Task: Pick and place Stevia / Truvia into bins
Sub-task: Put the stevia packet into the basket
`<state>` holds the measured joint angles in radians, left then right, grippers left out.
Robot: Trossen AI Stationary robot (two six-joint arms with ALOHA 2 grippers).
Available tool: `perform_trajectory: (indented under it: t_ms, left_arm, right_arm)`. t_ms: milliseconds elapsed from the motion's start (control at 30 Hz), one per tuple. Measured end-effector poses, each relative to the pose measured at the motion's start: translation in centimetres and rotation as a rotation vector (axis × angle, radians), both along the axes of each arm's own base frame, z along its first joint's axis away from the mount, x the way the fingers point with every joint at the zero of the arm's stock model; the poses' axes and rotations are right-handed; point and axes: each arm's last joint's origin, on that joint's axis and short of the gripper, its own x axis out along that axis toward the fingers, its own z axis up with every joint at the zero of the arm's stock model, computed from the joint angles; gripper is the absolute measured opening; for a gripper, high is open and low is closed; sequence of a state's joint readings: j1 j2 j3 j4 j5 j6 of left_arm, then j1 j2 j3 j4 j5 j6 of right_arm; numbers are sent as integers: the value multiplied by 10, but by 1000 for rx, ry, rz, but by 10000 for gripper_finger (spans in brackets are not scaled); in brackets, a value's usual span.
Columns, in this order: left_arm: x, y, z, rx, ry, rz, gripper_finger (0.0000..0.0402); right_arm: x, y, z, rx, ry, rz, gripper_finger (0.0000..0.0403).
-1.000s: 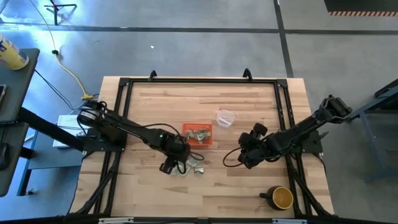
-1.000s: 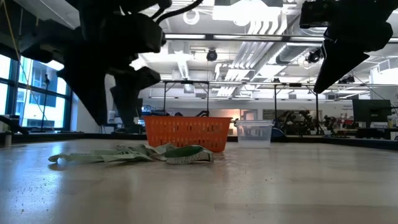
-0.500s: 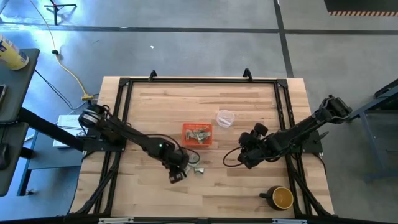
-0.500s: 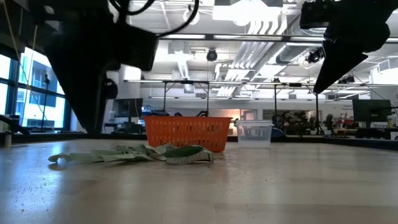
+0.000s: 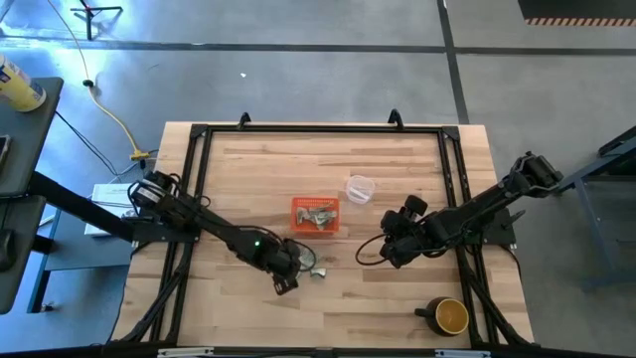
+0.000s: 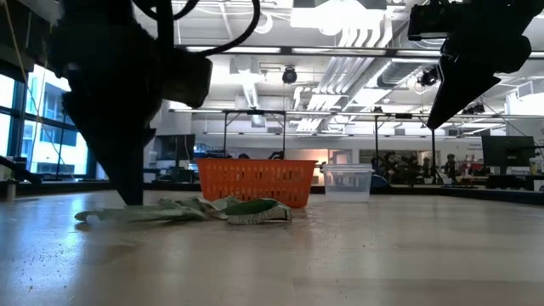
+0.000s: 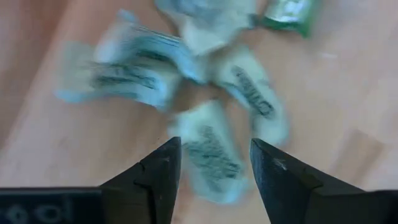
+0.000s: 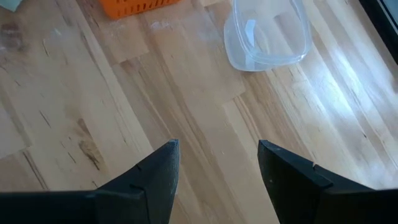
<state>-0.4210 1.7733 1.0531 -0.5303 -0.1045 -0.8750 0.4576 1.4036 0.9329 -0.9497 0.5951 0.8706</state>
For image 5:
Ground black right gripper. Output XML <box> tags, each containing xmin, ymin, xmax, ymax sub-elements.
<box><xmin>380</xmin><ymin>195</ymin><xmax>439</xmax><ymax>270</ymax></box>

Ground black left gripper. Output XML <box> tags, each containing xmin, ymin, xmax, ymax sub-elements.
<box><xmin>257</xmin><ymin>237</ymin><xmax>305</xmax><ymax>297</ymax></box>

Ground orange plastic basket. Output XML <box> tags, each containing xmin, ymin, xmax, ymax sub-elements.
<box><xmin>290</xmin><ymin>196</ymin><xmax>342</xmax><ymax>235</ymax></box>

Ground clear plastic container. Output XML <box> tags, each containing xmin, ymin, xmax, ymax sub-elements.
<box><xmin>345</xmin><ymin>174</ymin><xmax>377</xmax><ymax>205</ymax></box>

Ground black mug yellow inside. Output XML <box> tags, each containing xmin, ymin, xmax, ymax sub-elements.
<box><xmin>414</xmin><ymin>296</ymin><xmax>470</xmax><ymax>337</ymax></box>

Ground silver aluminium bar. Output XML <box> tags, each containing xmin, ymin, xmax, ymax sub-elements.
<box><xmin>435</xmin><ymin>349</ymin><xmax>493</xmax><ymax>358</ymax></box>
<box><xmin>157</xmin><ymin>347</ymin><xmax>216</xmax><ymax>358</ymax></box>

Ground white cardboard box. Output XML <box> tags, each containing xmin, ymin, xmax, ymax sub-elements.
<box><xmin>83</xmin><ymin>183</ymin><xmax>146</xmax><ymax>238</ymax></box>

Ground blue metal cart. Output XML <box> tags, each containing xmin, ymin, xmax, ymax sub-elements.
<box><xmin>556</xmin><ymin>126</ymin><xmax>636</xmax><ymax>293</ymax></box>

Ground blue grey step platform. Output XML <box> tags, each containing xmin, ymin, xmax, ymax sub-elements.
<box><xmin>27</xmin><ymin>208</ymin><xmax>134</xmax><ymax>314</ymax></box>

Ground black diagonal beam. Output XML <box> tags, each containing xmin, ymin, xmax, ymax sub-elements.
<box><xmin>28</xmin><ymin>171</ymin><xmax>138</xmax><ymax>241</ymax></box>

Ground black computer mouse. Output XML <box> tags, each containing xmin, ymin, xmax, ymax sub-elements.
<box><xmin>0</xmin><ymin>228</ymin><xmax>17</xmax><ymax>272</ymax></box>

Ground dark grey desk top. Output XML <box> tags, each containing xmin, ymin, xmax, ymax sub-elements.
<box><xmin>0</xmin><ymin>77</ymin><xmax>65</xmax><ymax>198</ymax></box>

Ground black mat striped edge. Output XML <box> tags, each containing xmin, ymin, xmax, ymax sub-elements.
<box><xmin>517</xmin><ymin>0</ymin><xmax>636</xmax><ymax>28</ymax></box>

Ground black tripod stand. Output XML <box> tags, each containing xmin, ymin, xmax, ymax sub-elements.
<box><xmin>69</xmin><ymin>0</ymin><xmax>124</xmax><ymax>42</ymax></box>

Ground yellow wipes canister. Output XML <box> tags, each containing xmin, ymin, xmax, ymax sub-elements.
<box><xmin>0</xmin><ymin>53</ymin><xmax>48</xmax><ymax>113</ymax></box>

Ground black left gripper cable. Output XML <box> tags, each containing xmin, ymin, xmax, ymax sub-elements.
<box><xmin>281</xmin><ymin>238</ymin><xmax>318</xmax><ymax>273</ymax></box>

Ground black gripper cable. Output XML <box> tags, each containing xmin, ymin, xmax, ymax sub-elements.
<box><xmin>354</xmin><ymin>232</ymin><xmax>398</xmax><ymax>268</ymax></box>
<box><xmin>281</xmin><ymin>238</ymin><xmax>318</xmax><ymax>273</ymax></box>

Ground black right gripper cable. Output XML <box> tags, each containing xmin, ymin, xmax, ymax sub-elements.
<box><xmin>354</xmin><ymin>232</ymin><xmax>398</xmax><ymax>268</ymax></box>

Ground black aluminium table frame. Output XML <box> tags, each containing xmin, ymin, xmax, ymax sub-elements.
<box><xmin>106</xmin><ymin>121</ymin><xmax>538</xmax><ymax>357</ymax></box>

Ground yellow extension cable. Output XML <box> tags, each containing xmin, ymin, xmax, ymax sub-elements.
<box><xmin>47</xmin><ymin>0</ymin><xmax>151</xmax><ymax>162</ymax></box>

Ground thin black floor cable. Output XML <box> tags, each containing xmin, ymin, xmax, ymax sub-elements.
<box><xmin>54</xmin><ymin>110</ymin><xmax>131</xmax><ymax>176</ymax></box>

